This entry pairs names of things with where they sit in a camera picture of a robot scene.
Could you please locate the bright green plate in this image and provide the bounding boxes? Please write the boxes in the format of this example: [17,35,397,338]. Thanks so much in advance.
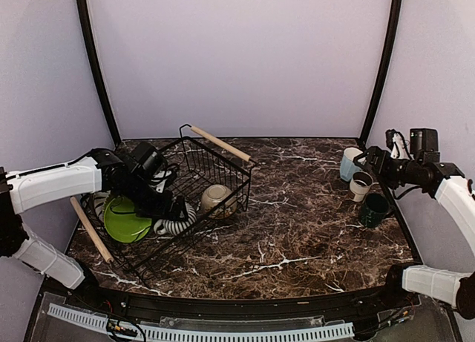
[103,197,152,243]

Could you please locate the dark green mug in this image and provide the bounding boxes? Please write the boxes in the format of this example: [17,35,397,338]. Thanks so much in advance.
[358,193,391,228]

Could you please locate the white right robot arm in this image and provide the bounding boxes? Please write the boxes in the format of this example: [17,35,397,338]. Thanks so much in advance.
[352,128,474,320]

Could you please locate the striped round mug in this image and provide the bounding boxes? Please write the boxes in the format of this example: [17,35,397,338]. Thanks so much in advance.
[153,203,197,236]

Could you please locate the wooden rack handle far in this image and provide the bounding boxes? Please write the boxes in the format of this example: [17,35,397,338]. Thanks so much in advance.
[190,125,251,162]

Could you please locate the black white striped plate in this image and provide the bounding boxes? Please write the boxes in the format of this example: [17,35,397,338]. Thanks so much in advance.
[92,191,110,222]

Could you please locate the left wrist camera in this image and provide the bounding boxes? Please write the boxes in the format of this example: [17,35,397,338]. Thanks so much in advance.
[149,163,180,193]

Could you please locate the white steel tumbler cup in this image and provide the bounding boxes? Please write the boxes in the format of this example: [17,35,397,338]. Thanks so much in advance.
[348,171,373,203]

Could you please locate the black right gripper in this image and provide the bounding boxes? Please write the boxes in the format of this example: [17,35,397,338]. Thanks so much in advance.
[354,145,422,188]

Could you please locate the light blue faceted mug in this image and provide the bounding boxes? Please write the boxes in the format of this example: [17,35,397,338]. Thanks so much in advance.
[339,147,363,182]

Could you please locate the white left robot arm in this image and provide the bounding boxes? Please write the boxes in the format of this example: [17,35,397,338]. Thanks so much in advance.
[1,142,197,309]

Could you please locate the beige patterned bowl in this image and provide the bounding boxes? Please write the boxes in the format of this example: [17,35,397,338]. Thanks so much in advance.
[200,184,238,220]

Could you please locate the black front rail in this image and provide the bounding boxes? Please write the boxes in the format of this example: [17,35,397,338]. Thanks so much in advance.
[62,287,390,321]

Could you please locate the black frame post left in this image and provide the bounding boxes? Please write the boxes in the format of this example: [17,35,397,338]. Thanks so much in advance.
[76,0,122,145]

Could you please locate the wooden rack handle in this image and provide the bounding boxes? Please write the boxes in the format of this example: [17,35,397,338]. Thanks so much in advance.
[70,197,114,263]
[190,125,251,162]

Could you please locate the black frame post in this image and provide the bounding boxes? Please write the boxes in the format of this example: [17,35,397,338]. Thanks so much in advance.
[76,0,122,145]
[358,0,402,147]

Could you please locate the black wire dish rack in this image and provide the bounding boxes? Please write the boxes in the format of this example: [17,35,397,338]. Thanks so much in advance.
[82,125,256,287]

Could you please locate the white slotted cable duct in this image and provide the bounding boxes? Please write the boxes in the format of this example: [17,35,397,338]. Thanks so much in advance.
[47,303,355,341]

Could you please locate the black frame post right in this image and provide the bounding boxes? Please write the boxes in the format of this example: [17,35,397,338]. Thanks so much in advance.
[358,0,402,147]

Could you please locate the wooden rack handle near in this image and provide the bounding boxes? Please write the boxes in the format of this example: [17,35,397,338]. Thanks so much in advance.
[70,197,114,263]

